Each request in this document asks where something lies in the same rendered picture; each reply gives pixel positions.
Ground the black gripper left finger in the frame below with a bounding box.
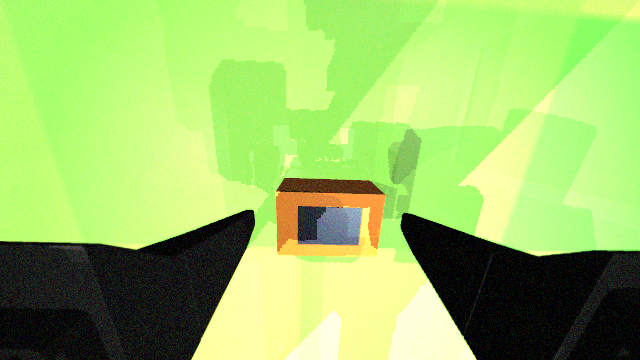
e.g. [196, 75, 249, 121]
[0, 210, 255, 360]

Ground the yellow and orange block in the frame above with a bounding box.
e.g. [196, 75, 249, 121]
[276, 178, 386, 257]

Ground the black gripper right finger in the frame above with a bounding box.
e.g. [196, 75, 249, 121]
[400, 213, 640, 360]

